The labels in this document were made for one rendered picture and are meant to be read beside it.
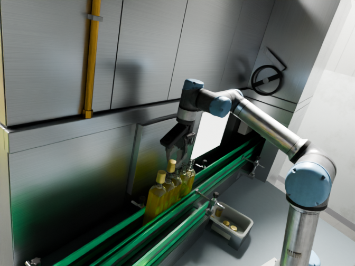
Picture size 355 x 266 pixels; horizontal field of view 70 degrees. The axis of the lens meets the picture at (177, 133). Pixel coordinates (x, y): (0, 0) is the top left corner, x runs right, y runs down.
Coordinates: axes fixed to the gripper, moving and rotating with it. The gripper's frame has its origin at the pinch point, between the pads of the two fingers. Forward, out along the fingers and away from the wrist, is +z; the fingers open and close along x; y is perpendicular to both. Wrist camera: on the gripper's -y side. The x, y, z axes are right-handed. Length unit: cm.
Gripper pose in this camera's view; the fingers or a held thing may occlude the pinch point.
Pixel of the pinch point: (171, 163)
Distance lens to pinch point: 106.5
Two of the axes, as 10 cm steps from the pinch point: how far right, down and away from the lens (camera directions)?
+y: 5.8, -2.0, 7.9
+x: -7.9, -3.9, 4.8
